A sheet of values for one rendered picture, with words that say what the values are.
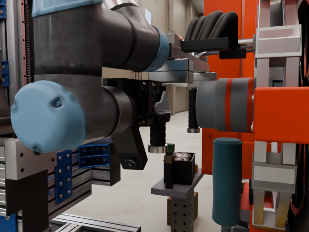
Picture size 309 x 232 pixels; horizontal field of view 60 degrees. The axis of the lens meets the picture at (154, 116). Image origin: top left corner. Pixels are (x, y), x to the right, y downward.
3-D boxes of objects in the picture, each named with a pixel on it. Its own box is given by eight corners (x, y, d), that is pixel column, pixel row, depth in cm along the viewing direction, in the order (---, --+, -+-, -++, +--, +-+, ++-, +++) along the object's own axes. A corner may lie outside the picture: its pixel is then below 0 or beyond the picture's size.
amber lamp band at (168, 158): (172, 164, 119) (172, 155, 118) (163, 163, 120) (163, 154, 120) (174, 162, 122) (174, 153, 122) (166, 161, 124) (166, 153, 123)
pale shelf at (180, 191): (186, 199, 118) (186, 192, 117) (150, 194, 124) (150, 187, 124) (205, 173, 157) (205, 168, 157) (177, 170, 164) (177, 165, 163)
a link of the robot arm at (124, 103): (120, 142, 36) (70, 137, 39) (134, 136, 40) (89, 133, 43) (120, 85, 35) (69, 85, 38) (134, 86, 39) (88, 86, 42)
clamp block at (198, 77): (215, 87, 85) (215, 70, 85) (187, 88, 89) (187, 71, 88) (217, 88, 90) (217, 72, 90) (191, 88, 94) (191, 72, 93)
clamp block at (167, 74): (188, 82, 54) (188, 56, 54) (146, 83, 57) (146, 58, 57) (194, 84, 59) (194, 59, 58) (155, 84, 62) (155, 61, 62)
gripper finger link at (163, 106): (180, 91, 58) (160, 90, 50) (180, 118, 59) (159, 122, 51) (168, 91, 60) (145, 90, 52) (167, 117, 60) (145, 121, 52)
